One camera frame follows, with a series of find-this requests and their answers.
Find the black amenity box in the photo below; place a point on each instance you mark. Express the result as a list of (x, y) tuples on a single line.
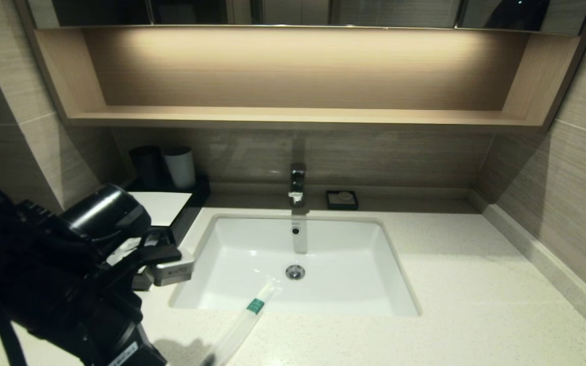
[(196, 195)]

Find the round soap bar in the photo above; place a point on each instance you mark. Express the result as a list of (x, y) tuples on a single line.
[(344, 196)]

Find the black soap dish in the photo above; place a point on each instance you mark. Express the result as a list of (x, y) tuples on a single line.
[(331, 202)]

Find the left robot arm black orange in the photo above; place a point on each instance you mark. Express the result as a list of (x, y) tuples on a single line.
[(28, 254)]

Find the white cup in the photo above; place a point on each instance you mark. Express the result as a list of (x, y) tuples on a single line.
[(180, 166)]

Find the light wooden wall shelf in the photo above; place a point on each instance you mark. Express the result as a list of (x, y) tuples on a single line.
[(298, 71)]

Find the chrome faucet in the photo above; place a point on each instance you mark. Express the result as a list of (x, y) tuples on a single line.
[(297, 182)]

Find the white sink basin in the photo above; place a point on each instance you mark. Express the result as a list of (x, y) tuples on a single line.
[(344, 264)]

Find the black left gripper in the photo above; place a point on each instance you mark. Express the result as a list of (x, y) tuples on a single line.
[(105, 330)]

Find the toothbrush packet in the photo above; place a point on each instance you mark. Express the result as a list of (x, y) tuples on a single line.
[(244, 320)]

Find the chrome sink drain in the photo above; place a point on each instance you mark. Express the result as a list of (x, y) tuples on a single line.
[(295, 272)]

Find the black cup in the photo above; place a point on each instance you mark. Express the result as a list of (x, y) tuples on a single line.
[(145, 166)]

